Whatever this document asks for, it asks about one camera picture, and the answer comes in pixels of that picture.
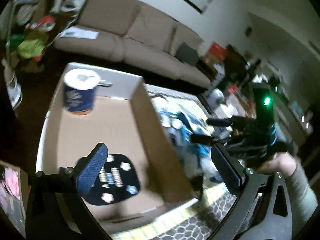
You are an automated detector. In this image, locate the black flower plush pouch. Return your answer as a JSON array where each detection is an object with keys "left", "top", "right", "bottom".
[{"left": 83, "top": 154, "right": 140, "bottom": 206}]

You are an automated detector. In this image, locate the blue white round canister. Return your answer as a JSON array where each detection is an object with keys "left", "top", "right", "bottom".
[{"left": 63, "top": 68, "right": 100, "bottom": 115}]

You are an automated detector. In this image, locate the grey sleeve forearm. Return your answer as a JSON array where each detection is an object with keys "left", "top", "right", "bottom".
[{"left": 285, "top": 163, "right": 318, "bottom": 236}]

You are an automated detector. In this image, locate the person right hand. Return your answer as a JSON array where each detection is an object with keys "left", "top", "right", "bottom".
[{"left": 256, "top": 152, "right": 297, "bottom": 178}]

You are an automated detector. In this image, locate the grey pebble pattern mat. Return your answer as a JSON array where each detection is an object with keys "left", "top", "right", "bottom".
[{"left": 153, "top": 192, "right": 236, "bottom": 240}]

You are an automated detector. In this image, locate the cardboard box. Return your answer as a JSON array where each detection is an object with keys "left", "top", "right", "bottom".
[{"left": 36, "top": 62, "right": 197, "bottom": 233}]

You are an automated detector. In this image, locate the yellow checked cloth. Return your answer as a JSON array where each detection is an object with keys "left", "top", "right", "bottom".
[{"left": 111, "top": 183, "right": 226, "bottom": 239}]

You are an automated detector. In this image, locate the dark green cushion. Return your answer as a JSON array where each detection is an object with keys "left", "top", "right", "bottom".
[{"left": 175, "top": 42, "right": 200, "bottom": 66}]

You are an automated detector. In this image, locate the paper sheet on sofa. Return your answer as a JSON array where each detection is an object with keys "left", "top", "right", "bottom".
[{"left": 60, "top": 27, "right": 99, "bottom": 40}]

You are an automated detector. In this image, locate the brown sofa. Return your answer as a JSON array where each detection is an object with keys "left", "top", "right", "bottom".
[{"left": 54, "top": 0, "right": 210, "bottom": 89}]

